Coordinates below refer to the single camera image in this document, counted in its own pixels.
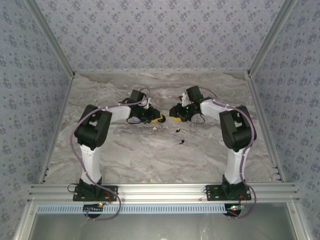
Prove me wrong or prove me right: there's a grey metal sheet panel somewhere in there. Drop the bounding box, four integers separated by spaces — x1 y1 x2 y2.
32 213 296 240

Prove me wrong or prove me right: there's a small controller board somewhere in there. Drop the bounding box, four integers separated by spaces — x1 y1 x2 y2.
225 203 247 218
83 203 105 219

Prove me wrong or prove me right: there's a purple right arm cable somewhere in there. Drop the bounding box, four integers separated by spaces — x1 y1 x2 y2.
198 86 258 221

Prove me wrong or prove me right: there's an aluminium mounting rail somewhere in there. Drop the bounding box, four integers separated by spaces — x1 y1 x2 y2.
26 183 300 203

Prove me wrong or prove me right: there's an aluminium table side rail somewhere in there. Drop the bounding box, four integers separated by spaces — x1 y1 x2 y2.
245 71 286 183
37 73 76 185

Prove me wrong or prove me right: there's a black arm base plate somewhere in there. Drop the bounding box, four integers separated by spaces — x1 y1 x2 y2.
205 184 253 202
72 184 120 202

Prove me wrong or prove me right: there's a white slotted cable duct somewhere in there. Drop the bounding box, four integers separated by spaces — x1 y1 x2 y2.
36 204 254 215

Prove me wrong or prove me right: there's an aluminium frame post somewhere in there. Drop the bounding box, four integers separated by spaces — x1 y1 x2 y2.
24 0 76 77
246 0 299 76

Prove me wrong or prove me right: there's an aluminium frame leg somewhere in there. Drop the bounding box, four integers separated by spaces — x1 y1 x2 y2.
286 202 315 240
13 202 38 240

